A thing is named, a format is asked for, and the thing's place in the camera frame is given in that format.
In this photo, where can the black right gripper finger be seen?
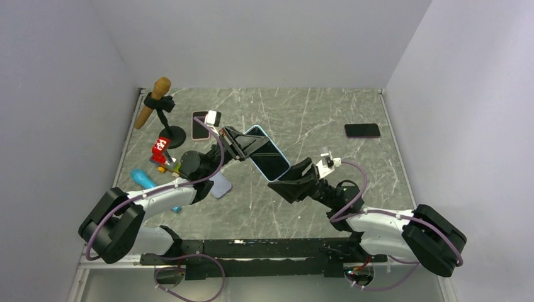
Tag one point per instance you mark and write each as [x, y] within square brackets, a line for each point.
[296, 190]
[300, 171]

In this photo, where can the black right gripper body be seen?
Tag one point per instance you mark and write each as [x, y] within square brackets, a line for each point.
[323, 194]

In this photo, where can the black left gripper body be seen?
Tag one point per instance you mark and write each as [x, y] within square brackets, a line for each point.
[215, 156]

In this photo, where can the lavender phone case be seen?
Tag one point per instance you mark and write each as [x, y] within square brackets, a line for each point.
[221, 186]

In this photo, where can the dark magenta phone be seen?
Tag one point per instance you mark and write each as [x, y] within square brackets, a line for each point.
[362, 130]

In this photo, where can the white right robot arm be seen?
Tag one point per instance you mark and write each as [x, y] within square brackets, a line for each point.
[419, 236]

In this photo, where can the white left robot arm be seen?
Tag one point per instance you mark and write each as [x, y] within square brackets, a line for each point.
[114, 225]

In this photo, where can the phone in pink case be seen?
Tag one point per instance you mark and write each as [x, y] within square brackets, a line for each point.
[198, 131]

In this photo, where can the small red yellow toy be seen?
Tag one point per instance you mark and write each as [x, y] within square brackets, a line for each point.
[168, 167]

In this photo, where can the red white toy block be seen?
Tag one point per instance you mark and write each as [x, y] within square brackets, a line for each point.
[160, 155]

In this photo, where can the blue marker pen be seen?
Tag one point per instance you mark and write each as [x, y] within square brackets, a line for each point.
[150, 185]

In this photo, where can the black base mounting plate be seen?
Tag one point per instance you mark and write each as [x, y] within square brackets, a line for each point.
[202, 259]

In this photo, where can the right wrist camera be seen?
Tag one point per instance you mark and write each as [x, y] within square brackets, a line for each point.
[327, 163]

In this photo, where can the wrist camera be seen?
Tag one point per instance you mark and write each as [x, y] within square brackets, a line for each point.
[327, 163]
[212, 118]

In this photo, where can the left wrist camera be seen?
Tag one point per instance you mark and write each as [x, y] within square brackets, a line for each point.
[212, 118]

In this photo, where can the aluminium table edge rail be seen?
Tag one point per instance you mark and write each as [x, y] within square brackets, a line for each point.
[130, 125]

